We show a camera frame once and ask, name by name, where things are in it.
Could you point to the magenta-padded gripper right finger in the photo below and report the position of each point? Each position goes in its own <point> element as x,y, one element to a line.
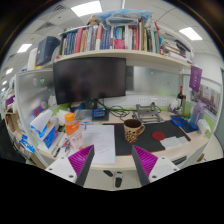
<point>163,166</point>

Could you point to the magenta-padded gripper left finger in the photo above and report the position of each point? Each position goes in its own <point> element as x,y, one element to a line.
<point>61,166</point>

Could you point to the orange-capped drink bottle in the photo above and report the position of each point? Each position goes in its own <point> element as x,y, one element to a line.
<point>74,131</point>

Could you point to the purple water bottle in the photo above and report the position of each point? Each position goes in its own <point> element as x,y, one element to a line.
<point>196,115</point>

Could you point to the black desk mat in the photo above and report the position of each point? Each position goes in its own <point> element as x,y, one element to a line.
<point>150,146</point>

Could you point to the white folded napkin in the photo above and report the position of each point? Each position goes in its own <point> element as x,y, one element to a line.
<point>170,142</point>

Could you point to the flat round red coaster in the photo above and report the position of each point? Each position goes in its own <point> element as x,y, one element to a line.
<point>158,135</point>

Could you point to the blue tissue box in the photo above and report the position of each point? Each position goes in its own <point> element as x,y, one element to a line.
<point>48,135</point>

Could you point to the white paper sheet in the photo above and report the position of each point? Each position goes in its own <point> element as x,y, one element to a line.
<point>101,143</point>

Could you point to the yellow mug with red flowers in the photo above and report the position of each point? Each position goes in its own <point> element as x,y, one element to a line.
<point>132,131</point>

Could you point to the dark blue mouse pad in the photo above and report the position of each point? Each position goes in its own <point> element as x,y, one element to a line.
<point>190,128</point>

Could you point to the crumpled white tissue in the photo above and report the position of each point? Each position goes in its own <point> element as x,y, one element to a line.
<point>62,116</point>

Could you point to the grey metal laptop stand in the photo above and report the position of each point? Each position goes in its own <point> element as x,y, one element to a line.
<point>148,115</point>

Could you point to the small blue box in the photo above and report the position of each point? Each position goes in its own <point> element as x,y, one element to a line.
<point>99,113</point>

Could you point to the dark wine bottle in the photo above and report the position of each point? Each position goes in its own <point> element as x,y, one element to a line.
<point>180,96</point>

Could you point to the group photo poster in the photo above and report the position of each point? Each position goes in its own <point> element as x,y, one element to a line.
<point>210,98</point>

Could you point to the black computer monitor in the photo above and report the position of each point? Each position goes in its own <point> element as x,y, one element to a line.
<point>89,80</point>

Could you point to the purple pennant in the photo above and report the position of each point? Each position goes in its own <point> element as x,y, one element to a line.
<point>195,78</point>

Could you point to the white shelf with books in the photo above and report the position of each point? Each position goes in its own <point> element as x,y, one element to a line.
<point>110,53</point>

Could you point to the white wall outlets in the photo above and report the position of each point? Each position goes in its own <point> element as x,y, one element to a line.
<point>150,101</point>

